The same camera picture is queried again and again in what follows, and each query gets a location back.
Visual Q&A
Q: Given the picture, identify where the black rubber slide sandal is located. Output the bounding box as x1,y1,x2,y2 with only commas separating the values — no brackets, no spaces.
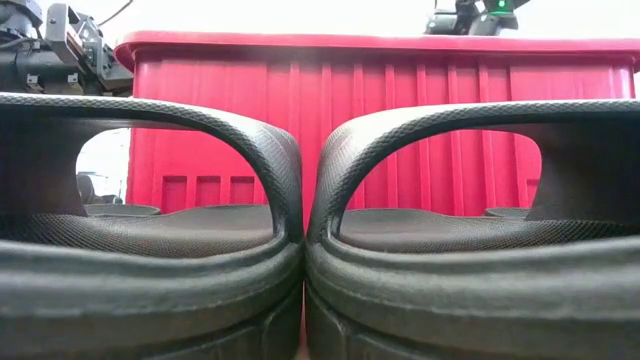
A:
0,92,306,360
304,98,640,360

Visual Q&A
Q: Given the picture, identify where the black left wrist camera cable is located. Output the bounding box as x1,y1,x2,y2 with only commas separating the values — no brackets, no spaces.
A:
97,0,135,27

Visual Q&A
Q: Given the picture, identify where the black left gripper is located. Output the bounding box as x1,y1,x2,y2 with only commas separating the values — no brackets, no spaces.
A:
14,48,134,96

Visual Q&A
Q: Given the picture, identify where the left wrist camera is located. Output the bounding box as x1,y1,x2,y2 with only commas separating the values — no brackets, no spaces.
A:
44,2,121,76

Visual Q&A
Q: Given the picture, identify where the red plastic bin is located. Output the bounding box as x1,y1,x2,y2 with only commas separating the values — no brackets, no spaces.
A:
114,30,640,230

